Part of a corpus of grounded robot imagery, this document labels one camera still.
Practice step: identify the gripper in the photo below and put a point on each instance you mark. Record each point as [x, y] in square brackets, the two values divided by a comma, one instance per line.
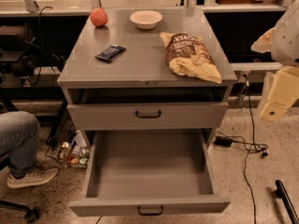
[287, 44]

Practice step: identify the brown yellow chip bag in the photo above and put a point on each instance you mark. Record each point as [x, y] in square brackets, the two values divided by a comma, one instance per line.
[187, 55]

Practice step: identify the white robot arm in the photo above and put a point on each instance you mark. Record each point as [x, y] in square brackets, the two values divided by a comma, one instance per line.
[282, 41]

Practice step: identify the closed grey middle drawer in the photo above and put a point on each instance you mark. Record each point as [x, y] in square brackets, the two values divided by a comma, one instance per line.
[101, 117]

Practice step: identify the grey drawer cabinet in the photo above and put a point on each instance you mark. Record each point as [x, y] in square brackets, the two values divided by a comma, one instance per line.
[139, 75]

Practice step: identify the open grey lower drawer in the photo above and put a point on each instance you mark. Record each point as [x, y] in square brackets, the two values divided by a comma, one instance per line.
[149, 173]

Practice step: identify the black power adapter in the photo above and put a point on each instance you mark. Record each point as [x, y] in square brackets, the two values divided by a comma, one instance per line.
[223, 141]

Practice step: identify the white bowl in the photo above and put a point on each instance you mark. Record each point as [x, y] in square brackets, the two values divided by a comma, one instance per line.
[146, 19]

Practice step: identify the black bar on floor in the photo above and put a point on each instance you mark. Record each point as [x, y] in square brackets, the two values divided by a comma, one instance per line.
[281, 192]

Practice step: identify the dark blue snack bar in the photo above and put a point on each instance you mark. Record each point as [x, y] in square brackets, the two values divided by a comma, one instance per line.
[110, 53]

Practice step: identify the red apple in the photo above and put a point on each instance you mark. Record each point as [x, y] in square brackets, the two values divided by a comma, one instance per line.
[98, 17]

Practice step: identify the black machinery on shelf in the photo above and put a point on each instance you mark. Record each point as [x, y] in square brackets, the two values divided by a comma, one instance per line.
[21, 56]

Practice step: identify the person's leg in jeans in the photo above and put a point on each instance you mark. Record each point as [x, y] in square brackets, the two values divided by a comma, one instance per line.
[19, 131]

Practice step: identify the white grey sneaker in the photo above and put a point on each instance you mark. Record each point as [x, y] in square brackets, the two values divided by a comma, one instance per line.
[34, 178]

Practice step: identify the black office chair base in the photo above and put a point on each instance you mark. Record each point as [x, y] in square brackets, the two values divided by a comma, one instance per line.
[31, 215]

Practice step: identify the wire basket with cans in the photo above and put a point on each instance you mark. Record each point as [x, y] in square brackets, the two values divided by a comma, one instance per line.
[70, 151]

